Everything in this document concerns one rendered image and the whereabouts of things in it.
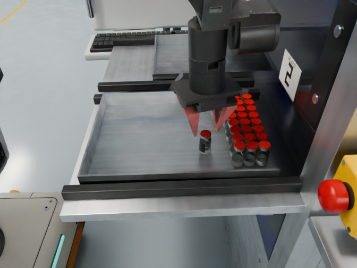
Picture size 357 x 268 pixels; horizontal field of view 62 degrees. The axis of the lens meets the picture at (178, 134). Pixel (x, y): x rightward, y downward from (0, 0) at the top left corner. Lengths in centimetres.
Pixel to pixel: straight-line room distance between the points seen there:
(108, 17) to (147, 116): 77
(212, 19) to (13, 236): 113
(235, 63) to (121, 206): 56
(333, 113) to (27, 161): 183
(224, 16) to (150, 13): 97
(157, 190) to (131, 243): 101
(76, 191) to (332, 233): 40
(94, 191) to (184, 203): 15
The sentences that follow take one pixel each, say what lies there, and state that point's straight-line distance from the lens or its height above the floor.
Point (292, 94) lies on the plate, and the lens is 56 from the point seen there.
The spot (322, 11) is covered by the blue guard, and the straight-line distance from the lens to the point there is 49.
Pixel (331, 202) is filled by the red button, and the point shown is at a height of 100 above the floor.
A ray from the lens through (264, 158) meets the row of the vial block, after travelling 56.
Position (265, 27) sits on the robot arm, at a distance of 46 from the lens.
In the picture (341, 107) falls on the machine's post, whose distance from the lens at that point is 42.
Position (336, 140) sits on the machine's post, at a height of 103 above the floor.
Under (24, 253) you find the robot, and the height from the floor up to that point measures 28.
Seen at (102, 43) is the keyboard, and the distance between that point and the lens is 121.
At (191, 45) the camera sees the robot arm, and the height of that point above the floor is 111.
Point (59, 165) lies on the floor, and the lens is 194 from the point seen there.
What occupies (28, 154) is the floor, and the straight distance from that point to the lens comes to 210.
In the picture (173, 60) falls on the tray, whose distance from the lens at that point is 91.
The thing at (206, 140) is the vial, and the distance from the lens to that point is 56.
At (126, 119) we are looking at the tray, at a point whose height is 88.
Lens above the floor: 128
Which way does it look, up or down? 40 degrees down
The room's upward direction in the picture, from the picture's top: 1 degrees counter-clockwise
